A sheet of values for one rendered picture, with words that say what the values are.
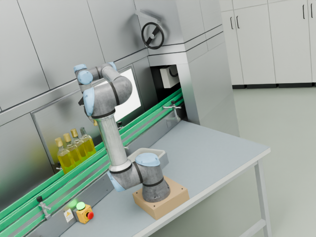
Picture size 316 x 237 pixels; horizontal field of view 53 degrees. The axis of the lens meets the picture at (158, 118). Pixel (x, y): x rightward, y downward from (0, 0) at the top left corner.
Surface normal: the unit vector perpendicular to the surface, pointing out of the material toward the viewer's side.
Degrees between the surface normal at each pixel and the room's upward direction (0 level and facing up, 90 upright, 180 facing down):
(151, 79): 90
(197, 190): 0
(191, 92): 90
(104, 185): 90
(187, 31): 90
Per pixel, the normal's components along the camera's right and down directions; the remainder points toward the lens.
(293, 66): -0.56, 0.42
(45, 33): 0.80, 0.04
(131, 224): -0.22, -0.91
